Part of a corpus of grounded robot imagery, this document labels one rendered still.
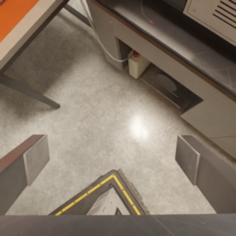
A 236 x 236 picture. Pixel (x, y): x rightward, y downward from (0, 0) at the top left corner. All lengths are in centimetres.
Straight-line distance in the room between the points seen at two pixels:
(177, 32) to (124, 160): 93
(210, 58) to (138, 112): 77
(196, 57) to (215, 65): 7
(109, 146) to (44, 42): 108
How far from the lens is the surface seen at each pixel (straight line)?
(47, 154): 17
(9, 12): 87
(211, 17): 61
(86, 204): 111
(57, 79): 154
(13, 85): 102
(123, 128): 130
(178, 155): 17
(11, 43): 87
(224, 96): 72
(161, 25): 70
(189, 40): 69
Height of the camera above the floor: 130
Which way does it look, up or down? 79 degrees down
